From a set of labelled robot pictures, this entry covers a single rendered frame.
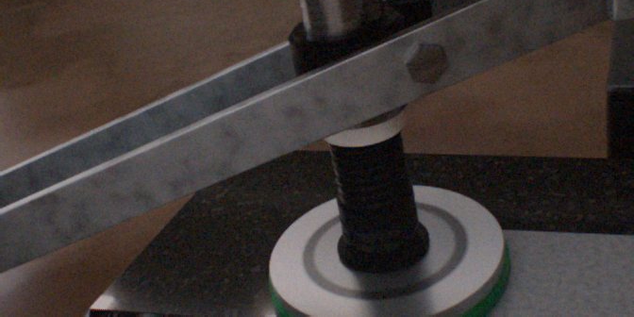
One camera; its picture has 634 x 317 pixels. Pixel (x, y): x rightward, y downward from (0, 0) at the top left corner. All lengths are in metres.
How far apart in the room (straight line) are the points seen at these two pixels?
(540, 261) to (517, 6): 0.25
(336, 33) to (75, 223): 0.26
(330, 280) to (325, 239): 0.07
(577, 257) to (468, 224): 0.10
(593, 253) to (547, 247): 0.04
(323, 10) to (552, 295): 0.30
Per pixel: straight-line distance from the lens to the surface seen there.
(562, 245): 0.68
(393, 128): 0.56
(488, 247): 0.63
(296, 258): 0.65
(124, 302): 0.72
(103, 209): 0.59
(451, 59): 0.50
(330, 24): 0.52
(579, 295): 0.62
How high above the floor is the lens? 1.20
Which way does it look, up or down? 25 degrees down
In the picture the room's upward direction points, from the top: 12 degrees counter-clockwise
